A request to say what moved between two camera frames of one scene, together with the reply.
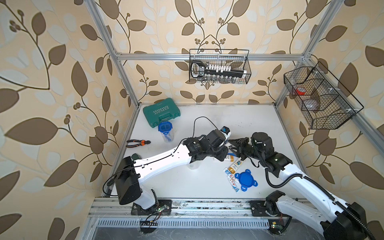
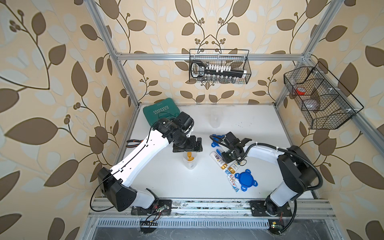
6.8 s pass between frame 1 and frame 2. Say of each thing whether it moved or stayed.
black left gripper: moved
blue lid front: stayed
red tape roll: stayed
